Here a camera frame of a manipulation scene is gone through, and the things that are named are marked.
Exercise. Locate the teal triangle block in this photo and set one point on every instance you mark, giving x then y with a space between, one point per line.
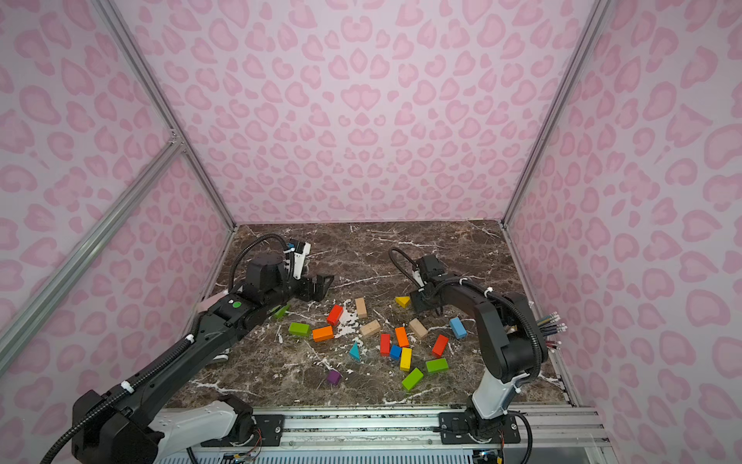
355 353

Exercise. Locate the orange block centre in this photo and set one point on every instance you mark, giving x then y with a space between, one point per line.
402 337

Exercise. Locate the red block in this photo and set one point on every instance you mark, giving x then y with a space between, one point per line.
385 345
335 314
440 346

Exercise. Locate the pink pencil case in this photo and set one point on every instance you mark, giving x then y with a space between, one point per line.
206 304

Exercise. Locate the bundle of pencils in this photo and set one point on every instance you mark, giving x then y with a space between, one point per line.
551 326

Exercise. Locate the green block left tilted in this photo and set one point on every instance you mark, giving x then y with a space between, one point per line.
281 313

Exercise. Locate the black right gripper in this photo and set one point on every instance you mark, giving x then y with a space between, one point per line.
422 299

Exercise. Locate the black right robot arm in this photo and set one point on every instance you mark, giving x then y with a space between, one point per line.
512 347

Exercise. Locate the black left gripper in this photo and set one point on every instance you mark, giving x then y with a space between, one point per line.
313 287

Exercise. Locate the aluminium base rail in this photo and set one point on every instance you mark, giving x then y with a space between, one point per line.
411 434

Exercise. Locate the light blue block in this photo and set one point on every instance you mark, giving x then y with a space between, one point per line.
458 328

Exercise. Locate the blue cube block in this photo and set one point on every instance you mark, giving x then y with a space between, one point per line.
395 352

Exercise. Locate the green block right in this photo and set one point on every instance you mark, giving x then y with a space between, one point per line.
437 366

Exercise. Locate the yellow triangle block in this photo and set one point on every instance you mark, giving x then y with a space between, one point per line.
404 302

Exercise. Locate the green block lower left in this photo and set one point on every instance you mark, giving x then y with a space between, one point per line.
299 329

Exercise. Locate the natural wood block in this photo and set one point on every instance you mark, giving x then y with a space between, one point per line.
370 329
361 308
418 329

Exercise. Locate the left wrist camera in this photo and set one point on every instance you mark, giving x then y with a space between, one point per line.
300 252

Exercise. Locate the yellow block centre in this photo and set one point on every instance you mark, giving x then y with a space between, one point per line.
406 359

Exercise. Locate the green block bottom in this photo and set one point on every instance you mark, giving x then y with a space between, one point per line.
412 379

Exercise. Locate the orange block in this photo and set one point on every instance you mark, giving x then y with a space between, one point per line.
402 337
323 334

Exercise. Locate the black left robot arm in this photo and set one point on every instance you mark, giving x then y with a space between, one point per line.
126 424

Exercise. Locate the orange block left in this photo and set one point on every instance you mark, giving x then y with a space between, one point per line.
323 334

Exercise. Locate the purple cube block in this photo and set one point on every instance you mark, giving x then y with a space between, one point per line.
334 377

